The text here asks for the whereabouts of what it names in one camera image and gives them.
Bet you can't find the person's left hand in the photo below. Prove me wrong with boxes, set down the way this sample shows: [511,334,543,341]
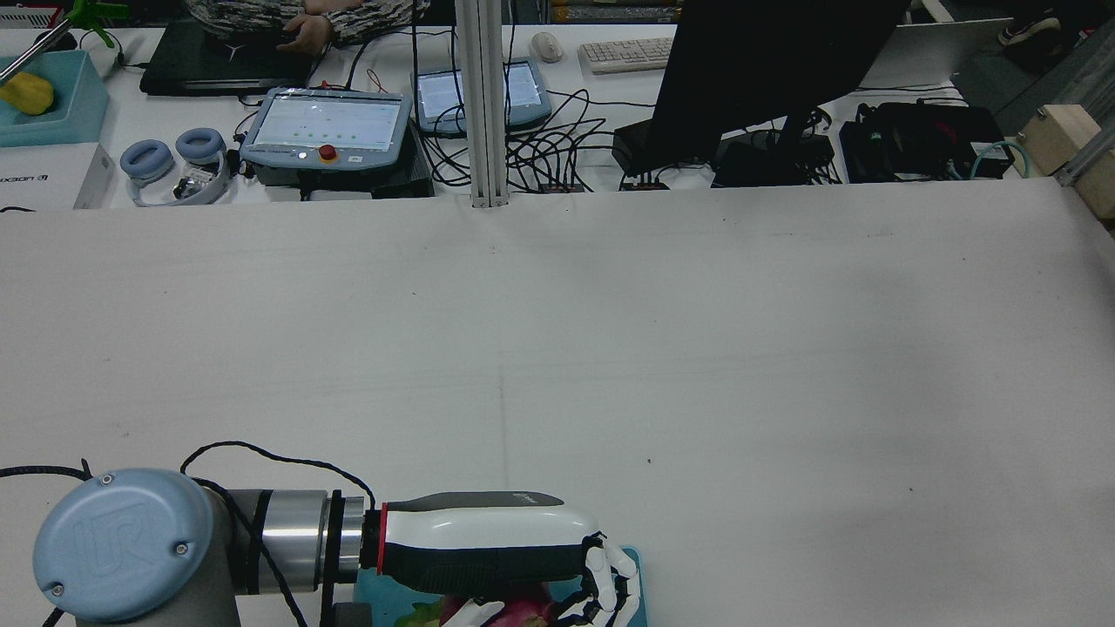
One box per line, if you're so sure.
[280,13,337,58]

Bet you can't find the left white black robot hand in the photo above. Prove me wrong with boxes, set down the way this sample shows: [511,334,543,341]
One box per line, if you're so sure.
[377,492,641,627]

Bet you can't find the pink dragon fruit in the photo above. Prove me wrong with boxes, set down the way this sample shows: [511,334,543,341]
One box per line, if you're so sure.
[396,592,560,627]

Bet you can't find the green silver reacher grabber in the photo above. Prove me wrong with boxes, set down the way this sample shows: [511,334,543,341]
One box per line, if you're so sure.
[0,0,132,86]

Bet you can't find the person in patterned jacket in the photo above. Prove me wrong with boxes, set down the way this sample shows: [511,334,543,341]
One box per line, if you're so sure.
[183,0,432,57]

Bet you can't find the large teach pendant red button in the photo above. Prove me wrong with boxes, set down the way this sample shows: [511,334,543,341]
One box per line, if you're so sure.
[239,86,416,172]

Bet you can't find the black laptop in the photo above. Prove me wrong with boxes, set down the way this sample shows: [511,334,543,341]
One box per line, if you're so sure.
[139,22,316,97]

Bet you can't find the shallow light blue tray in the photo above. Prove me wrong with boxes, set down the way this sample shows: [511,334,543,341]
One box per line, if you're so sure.
[353,546,650,627]

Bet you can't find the black case under pendant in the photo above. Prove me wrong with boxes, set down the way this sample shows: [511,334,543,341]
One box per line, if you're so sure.
[296,131,435,200]

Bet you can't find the blue padded headphones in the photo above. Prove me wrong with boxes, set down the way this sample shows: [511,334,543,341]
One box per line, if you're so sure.
[119,127,233,208]

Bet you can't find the blue grey teach pendant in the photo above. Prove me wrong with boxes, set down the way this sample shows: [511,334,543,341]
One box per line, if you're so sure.
[410,58,553,138]

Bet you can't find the deep light blue bin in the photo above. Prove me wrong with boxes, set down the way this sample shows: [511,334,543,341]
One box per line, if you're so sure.
[0,50,112,147]

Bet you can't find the white device red trim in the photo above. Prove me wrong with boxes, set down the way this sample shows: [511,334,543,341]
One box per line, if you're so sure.
[0,3,67,30]

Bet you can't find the yellow fruit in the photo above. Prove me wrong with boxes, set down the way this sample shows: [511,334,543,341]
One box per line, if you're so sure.
[0,71,56,117]

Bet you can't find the white cardboard box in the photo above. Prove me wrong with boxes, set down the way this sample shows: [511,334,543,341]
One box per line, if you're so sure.
[0,143,118,211]

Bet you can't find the yellow packages row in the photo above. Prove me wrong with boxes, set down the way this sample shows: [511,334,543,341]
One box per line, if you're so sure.
[551,0,684,24]

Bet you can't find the white keyboard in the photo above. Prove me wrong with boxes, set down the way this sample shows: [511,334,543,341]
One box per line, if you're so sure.
[578,37,677,75]

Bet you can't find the small black box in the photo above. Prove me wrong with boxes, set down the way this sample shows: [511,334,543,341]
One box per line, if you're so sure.
[612,119,673,180]

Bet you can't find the black monitor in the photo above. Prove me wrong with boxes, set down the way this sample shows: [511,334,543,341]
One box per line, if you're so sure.
[648,0,912,168]

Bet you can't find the black power adapter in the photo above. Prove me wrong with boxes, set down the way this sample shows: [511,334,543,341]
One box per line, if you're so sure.
[713,131,839,188]

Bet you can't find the white flat panel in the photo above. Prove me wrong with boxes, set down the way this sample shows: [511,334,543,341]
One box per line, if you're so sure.
[861,18,1013,91]

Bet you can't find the wooden block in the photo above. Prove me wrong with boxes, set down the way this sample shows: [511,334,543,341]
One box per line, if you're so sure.
[1017,104,1115,219]

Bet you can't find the slanted aluminium profile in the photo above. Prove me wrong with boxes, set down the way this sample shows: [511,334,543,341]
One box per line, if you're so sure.
[1052,26,1115,189]

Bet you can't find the bystander sneaker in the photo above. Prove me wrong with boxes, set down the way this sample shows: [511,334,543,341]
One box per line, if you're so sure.
[997,17,1065,48]

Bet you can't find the aluminium profile post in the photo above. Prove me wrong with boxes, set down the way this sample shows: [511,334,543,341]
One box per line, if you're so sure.
[455,0,511,209]

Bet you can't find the tangled black cables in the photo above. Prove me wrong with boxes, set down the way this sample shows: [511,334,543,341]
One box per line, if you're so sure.
[416,83,650,194]

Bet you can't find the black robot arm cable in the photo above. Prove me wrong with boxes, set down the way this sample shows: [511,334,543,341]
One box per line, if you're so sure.
[0,441,378,627]

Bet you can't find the black bag of cables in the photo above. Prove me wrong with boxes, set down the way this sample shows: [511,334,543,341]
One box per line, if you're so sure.
[839,101,1017,184]

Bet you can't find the teal cable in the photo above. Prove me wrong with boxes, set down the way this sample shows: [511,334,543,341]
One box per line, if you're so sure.
[970,140,1034,181]

